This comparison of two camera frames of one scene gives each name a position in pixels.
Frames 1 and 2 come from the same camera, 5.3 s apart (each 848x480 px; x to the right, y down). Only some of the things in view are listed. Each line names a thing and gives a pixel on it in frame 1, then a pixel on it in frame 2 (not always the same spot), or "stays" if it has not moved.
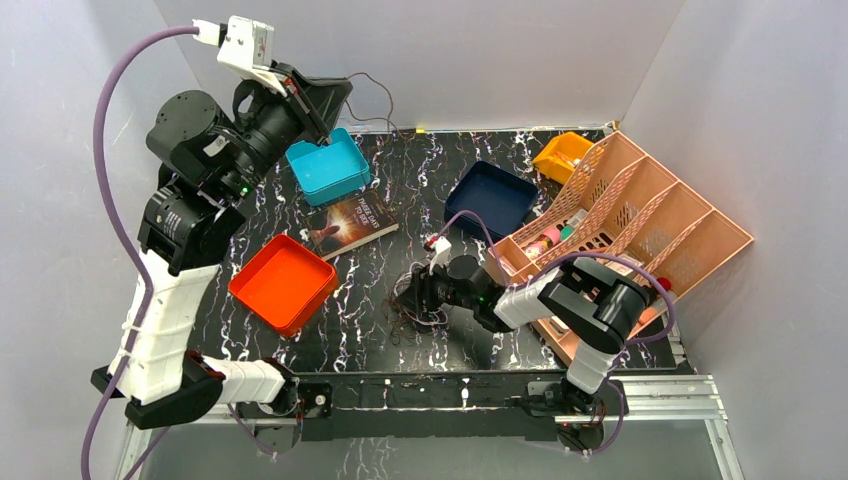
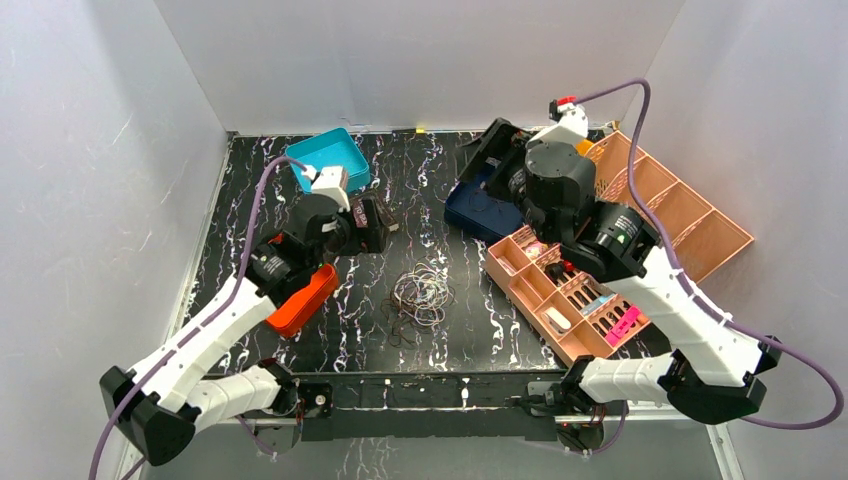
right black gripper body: [438, 289] to [504, 143]
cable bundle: [403, 323] stays
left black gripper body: [308, 102] to [366, 225]
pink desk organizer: [627, 208] stays
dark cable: [375, 117] to [492, 199]
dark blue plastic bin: [503, 201] stays
